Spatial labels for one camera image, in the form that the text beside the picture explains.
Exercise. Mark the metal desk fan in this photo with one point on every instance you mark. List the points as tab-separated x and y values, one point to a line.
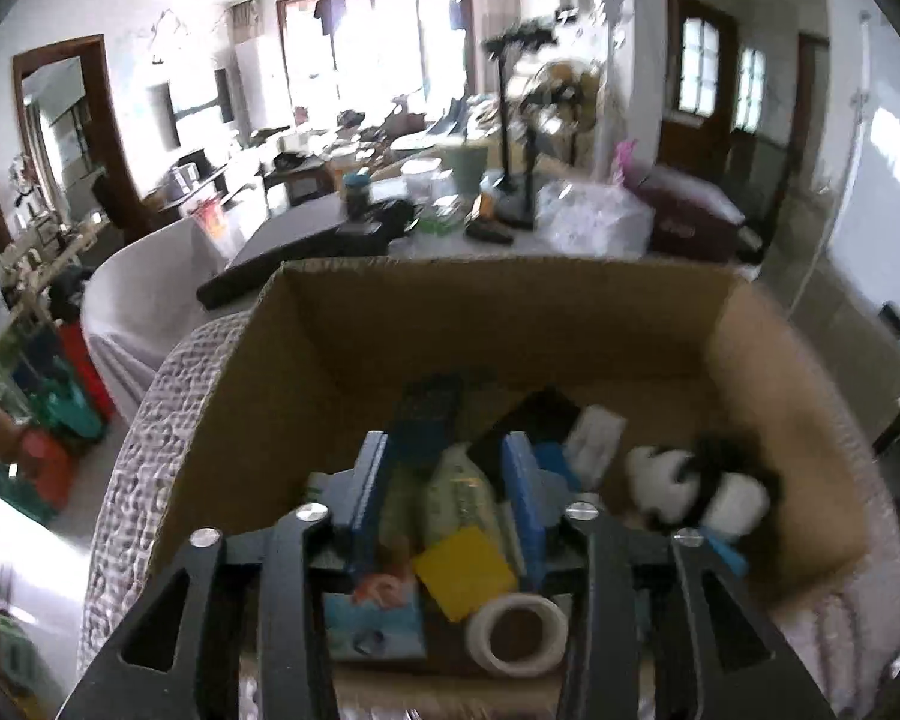
570	101

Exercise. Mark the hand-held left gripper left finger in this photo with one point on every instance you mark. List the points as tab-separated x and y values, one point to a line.
367	484

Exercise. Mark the clear plastic bag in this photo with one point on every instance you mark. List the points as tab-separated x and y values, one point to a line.
592	217

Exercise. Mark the maroon box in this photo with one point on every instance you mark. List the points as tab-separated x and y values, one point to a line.
682	225

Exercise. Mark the wooden rack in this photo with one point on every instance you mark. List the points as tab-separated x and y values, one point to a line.
45	259

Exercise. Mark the large brown framed window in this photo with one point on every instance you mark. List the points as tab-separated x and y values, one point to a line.
375	45

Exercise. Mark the black remote control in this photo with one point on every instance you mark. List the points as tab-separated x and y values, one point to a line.
487	231

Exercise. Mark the white covered chair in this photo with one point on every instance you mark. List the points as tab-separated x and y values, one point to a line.
142	300

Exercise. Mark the yellow block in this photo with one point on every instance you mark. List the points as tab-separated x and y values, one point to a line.
465	574

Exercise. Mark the dark blue box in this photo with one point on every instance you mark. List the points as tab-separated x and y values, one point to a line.
427	412

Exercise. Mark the dark wooden side table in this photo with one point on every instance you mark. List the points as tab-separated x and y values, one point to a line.
300	180

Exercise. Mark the dark jar with blue lid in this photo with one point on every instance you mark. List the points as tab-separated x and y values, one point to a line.
358	199

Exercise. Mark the black textured case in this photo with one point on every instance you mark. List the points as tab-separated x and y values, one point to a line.
529	416

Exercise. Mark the pink object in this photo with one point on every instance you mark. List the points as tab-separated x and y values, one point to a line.
624	161

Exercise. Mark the green white bowl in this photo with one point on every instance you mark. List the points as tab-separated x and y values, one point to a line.
442	214

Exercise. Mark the panda plush toy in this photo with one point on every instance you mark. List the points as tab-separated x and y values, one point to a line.
667	487

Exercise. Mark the red plastic stool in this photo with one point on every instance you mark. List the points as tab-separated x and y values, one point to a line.
90	375

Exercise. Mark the green bag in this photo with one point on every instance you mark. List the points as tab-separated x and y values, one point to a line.
67	409

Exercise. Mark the black bag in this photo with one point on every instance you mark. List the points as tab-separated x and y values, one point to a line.
390	214

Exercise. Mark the wooden door with windows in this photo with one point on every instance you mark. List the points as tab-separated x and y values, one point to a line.
701	127

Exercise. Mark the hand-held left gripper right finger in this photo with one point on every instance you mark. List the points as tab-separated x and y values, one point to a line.
521	487

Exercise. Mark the black stand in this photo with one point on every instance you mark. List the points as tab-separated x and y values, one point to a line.
506	127

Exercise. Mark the black flat board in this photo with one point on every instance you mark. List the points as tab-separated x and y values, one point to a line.
292	247

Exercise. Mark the white plastic container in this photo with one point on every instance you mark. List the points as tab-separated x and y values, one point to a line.
420	180

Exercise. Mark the brown cardboard box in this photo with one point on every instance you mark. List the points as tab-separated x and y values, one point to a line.
495	330

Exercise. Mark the white tape roll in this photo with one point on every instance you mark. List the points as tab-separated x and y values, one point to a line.
480	637

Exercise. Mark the white charger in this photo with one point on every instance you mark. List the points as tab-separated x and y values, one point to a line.
592	442

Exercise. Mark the small blue box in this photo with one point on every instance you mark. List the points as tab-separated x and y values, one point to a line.
555	465

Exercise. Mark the bright blue object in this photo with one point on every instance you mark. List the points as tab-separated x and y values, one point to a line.
727	555

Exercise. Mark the pale green cup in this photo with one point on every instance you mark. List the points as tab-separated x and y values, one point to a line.
469	169

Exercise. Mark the blue white tissue packet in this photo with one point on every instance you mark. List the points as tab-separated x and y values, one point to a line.
375	615

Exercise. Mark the green white packet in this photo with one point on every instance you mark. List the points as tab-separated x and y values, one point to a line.
457	495

